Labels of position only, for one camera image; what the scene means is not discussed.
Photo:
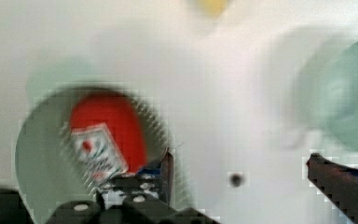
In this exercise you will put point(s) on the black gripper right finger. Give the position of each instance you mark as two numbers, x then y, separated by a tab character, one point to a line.
339	183

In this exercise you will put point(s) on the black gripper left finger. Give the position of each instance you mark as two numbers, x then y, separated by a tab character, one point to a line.
153	179

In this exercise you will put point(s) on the red plush ketchup bottle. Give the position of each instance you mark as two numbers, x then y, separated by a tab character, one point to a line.
106	136

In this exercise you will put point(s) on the green perforated strainer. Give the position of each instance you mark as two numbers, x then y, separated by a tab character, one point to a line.
52	181

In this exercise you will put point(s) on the black cylinder lower left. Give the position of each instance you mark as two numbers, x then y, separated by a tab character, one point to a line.
12	208

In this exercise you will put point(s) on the yellow plush toy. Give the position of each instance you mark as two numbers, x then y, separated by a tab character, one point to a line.
212	7

